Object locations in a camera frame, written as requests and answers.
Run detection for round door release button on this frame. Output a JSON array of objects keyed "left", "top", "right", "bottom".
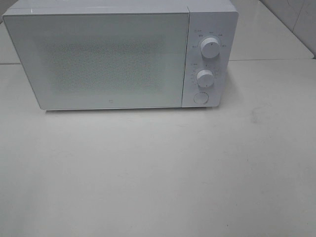
[{"left": 194, "top": 92, "right": 209, "bottom": 104}]

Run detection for white microwave knob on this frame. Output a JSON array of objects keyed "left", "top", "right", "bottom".
[
  {"left": 200, "top": 36, "right": 220, "bottom": 59},
  {"left": 196, "top": 70, "right": 215, "bottom": 88}
]

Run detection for white microwave door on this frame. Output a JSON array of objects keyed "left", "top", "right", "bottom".
[{"left": 4, "top": 13, "right": 189, "bottom": 110}]

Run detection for white microwave oven body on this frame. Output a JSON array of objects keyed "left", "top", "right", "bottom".
[{"left": 2, "top": 0, "right": 238, "bottom": 110}]

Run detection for white adjacent table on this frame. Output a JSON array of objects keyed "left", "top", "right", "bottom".
[{"left": 230, "top": 0, "right": 314, "bottom": 61}]

